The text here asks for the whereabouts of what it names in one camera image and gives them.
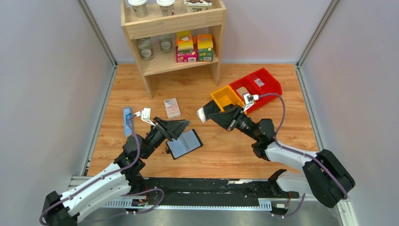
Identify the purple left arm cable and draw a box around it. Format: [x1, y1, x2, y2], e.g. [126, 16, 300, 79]
[40, 114, 166, 226]

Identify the pink white card box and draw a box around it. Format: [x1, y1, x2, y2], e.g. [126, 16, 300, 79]
[163, 98, 181, 120]

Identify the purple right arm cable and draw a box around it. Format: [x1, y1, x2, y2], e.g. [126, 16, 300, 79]
[258, 93, 349, 218]

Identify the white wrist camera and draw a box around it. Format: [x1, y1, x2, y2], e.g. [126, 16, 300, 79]
[243, 93, 259, 112]
[135, 107, 156, 126]

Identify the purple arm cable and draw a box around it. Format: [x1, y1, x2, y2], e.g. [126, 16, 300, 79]
[40, 114, 166, 226]
[258, 93, 349, 218]

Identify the glass jar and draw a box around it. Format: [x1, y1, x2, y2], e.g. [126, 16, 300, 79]
[136, 37, 154, 61]
[158, 34, 173, 53]

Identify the white lidded cup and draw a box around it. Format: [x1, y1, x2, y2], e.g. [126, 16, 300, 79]
[128, 0, 148, 18]
[156, 0, 176, 16]

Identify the glass jar left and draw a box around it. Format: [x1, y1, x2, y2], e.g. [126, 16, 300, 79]
[136, 37, 154, 61]

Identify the glass jar right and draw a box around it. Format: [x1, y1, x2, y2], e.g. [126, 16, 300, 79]
[158, 34, 173, 53]

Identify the white lidded cup left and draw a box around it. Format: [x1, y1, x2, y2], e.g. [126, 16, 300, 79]
[128, 0, 148, 18]

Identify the pink orange snack box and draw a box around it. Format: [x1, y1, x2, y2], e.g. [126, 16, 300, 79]
[176, 31, 198, 63]

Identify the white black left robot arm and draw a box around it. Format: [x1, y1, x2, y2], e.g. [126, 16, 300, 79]
[39, 117, 190, 226]

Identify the white card in bin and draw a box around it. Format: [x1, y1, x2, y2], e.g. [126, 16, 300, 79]
[254, 78, 265, 87]

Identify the tan card in bin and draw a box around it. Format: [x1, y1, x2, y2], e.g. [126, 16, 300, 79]
[236, 87, 249, 97]

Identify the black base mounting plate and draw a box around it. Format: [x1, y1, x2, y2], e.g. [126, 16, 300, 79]
[130, 178, 299, 207]

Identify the red plastic bin far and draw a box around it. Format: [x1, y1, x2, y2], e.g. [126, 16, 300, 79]
[247, 68, 282, 96]

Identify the white lidded cup middle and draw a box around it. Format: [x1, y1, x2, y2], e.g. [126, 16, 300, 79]
[156, 0, 176, 16]

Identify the green orange snack box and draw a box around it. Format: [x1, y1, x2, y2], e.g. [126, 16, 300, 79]
[197, 34, 214, 62]

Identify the chocolate pudding tub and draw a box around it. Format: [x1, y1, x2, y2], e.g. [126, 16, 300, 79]
[184, 0, 212, 13]

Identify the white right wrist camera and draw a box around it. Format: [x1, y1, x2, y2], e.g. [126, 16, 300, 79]
[243, 93, 259, 112]

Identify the red plastic bin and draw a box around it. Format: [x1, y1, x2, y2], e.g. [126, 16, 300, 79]
[229, 76, 261, 95]
[247, 68, 282, 96]

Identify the yellow plastic bin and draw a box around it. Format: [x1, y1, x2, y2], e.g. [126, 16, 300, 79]
[210, 85, 245, 112]

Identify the wooden two-tier shelf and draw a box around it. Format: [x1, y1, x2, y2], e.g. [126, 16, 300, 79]
[120, 0, 227, 98]

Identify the aluminium frame rail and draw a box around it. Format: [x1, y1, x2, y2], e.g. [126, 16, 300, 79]
[56, 176, 350, 226]

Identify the red plastic bin middle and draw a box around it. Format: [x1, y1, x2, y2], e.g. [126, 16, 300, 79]
[229, 76, 261, 95]

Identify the black leather card holder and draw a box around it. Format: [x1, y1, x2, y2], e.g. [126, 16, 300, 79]
[166, 129, 203, 160]

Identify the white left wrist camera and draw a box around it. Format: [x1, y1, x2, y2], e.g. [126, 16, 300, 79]
[135, 107, 156, 126]

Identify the blue toothpaste box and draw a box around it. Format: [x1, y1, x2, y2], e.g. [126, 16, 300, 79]
[123, 107, 132, 137]

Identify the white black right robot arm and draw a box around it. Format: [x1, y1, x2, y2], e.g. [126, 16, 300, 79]
[208, 105, 356, 208]

